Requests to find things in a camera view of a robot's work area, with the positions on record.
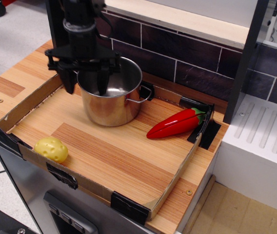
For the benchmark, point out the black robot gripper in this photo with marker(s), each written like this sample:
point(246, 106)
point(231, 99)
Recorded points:
point(83, 53)

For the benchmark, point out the stainless steel metal pot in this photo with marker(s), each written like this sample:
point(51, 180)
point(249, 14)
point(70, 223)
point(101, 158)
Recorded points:
point(122, 100)

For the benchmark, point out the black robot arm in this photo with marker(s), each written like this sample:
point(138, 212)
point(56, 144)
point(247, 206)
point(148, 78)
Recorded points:
point(78, 12)

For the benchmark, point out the cardboard fence with black tape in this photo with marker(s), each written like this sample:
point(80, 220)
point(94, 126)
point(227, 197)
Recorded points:
point(158, 174)

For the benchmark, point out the yellow toy potato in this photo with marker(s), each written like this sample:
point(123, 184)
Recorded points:
point(52, 148)

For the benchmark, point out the red toy chili pepper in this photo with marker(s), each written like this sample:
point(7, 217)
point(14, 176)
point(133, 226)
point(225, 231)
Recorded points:
point(184, 121)

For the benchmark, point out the light wooden shelf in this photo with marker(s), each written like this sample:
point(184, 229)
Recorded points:
point(182, 21)

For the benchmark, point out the toy oven front panel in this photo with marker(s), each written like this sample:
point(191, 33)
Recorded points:
point(67, 220)

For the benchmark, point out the white toy sink drainboard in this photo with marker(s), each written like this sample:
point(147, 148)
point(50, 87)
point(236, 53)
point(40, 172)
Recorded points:
point(247, 157)

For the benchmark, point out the dark grey vertical post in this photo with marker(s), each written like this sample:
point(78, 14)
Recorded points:
point(257, 34)

